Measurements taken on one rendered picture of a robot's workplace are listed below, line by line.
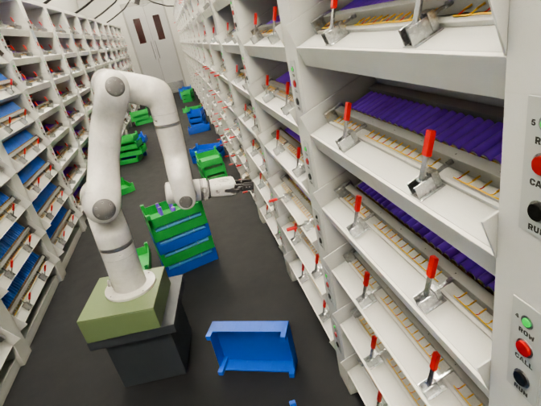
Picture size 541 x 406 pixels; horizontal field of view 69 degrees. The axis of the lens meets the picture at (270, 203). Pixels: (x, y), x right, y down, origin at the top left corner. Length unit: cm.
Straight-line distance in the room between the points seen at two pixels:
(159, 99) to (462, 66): 111
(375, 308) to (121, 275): 93
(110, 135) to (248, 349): 93
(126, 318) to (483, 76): 133
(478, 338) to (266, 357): 110
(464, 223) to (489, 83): 17
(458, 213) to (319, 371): 113
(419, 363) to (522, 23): 66
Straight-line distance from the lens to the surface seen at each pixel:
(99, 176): 140
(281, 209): 180
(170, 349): 164
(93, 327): 157
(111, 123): 138
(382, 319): 97
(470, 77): 45
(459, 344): 65
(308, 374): 158
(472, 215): 53
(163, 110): 142
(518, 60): 39
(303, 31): 94
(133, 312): 150
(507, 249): 46
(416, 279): 75
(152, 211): 234
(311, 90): 96
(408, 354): 90
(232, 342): 163
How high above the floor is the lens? 118
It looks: 24 degrees down
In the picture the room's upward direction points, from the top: 12 degrees counter-clockwise
